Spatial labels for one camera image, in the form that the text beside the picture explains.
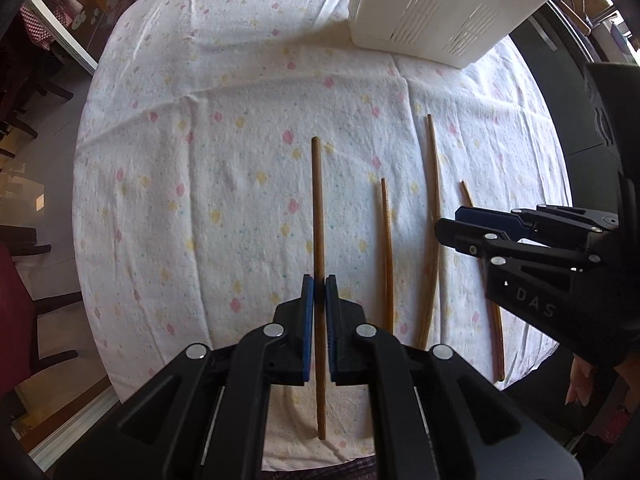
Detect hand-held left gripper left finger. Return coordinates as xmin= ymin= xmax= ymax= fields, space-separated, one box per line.
xmin=52 ymin=274 xmax=316 ymax=480

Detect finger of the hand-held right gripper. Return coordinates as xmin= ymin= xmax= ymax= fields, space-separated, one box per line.
xmin=433 ymin=217 xmax=602 ymax=272
xmin=455 ymin=203 xmax=620 ymax=242

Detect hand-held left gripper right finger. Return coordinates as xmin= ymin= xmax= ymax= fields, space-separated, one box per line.
xmin=325 ymin=274 xmax=585 ymax=480

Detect brown wooden chopstick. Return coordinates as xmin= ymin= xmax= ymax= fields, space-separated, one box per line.
xmin=416 ymin=114 xmax=444 ymax=352
xmin=459 ymin=180 xmax=506 ymax=384
xmin=310 ymin=136 xmax=331 ymax=441
xmin=380 ymin=178 xmax=395 ymax=334

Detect white slotted plastic utensil basket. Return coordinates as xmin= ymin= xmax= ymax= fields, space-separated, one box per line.
xmin=348 ymin=0 xmax=561 ymax=70

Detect person's right hand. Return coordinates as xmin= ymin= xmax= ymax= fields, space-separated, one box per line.
xmin=564 ymin=354 xmax=608 ymax=409

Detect person's patterned clothing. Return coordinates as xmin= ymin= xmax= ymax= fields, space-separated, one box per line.
xmin=582 ymin=400 xmax=634 ymax=449

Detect green sink base cabinets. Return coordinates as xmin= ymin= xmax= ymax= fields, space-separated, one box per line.
xmin=509 ymin=5 xmax=607 ymax=157

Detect white floral tablecloth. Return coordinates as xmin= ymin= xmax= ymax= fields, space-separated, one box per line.
xmin=71 ymin=0 xmax=575 ymax=472

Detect red cushioned chair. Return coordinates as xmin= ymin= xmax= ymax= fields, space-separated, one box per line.
xmin=0 ymin=244 xmax=84 ymax=427

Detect dark wooden dining chair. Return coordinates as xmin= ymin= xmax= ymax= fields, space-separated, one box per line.
xmin=0 ymin=5 xmax=76 ymax=143

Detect patterned glass sliding door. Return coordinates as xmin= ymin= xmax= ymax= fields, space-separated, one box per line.
xmin=27 ymin=0 xmax=151 ymax=74

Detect red checked apron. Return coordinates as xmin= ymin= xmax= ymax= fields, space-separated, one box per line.
xmin=24 ymin=0 xmax=87 ymax=52

